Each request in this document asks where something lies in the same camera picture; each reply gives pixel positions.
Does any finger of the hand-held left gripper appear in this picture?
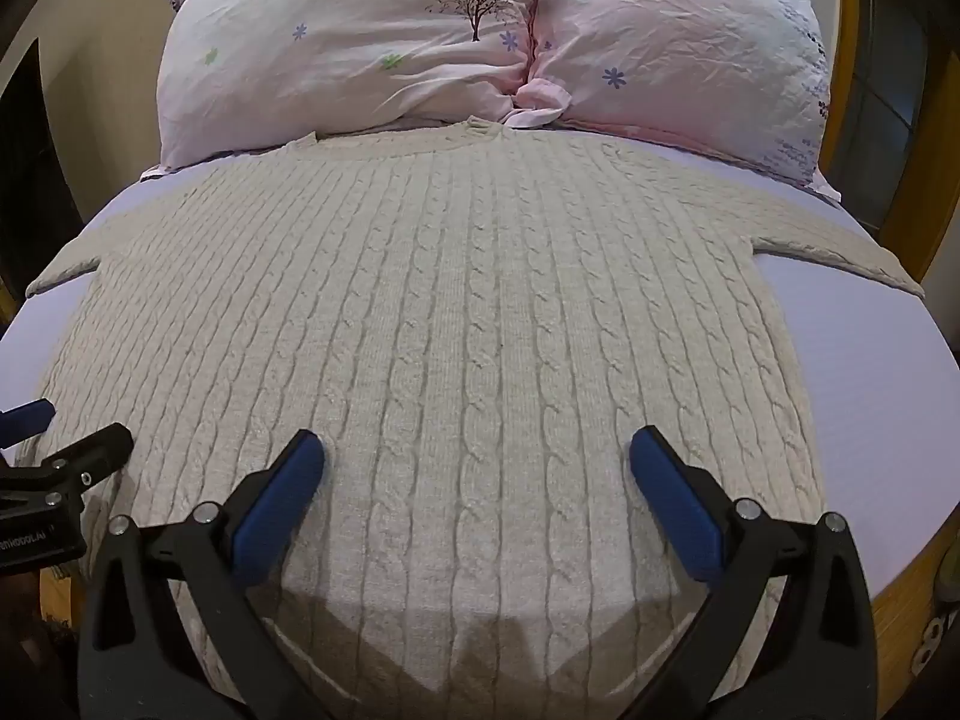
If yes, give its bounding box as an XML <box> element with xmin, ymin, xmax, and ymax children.
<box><xmin>0</xmin><ymin>399</ymin><xmax>57</xmax><ymax>447</ymax></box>
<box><xmin>0</xmin><ymin>422</ymin><xmax>135</xmax><ymax>505</ymax></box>

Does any wooden bed frame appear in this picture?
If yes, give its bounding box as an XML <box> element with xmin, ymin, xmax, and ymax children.
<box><xmin>817</xmin><ymin>0</ymin><xmax>960</xmax><ymax>683</ymax></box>

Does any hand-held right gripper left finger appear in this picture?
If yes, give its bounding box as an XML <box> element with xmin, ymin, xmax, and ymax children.
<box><xmin>77</xmin><ymin>429</ymin><xmax>335</xmax><ymax>720</ymax></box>

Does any floral pink pillow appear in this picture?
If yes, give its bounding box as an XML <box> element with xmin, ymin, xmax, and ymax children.
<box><xmin>504</xmin><ymin>0</ymin><xmax>832</xmax><ymax>185</ymax></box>
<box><xmin>155</xmin><ymin>0</ymin><xmax>542</xmax><ymax>170</ymax></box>

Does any cream cable-knit sweater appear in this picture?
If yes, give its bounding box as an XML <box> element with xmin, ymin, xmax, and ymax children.
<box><xmin>16</xmin><ymin>116</ymin><xmax>925</xmax><ymax>720</ymax></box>

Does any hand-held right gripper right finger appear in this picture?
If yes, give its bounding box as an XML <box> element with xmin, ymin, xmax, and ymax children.
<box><xmin>628</xmin><ymin>426</ymin><xmax>875</xmax><ymax>720</ymax></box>

